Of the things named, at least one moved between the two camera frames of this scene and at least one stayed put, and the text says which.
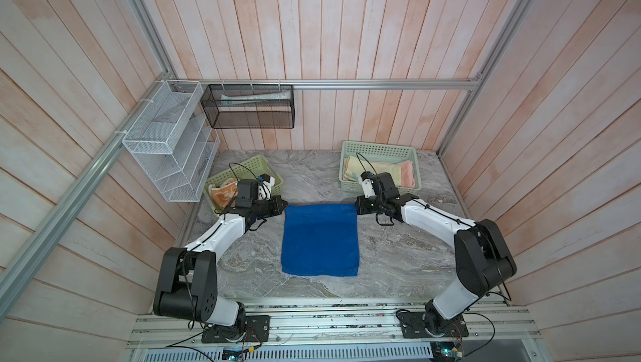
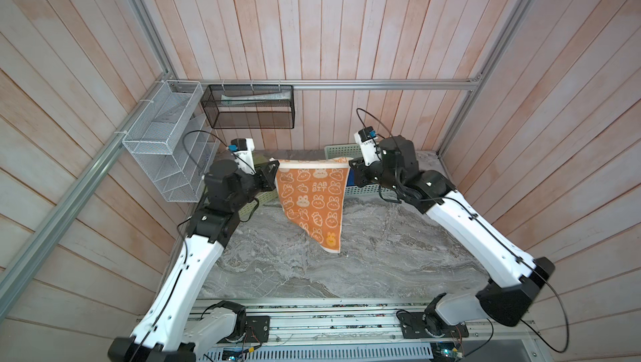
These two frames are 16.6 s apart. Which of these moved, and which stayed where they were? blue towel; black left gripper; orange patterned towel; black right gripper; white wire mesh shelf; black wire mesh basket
Moved: black left gripper; blue towel; black right gripper; orange patterned towel
Stayed: white wire mesh shelf; black wire mesh basket
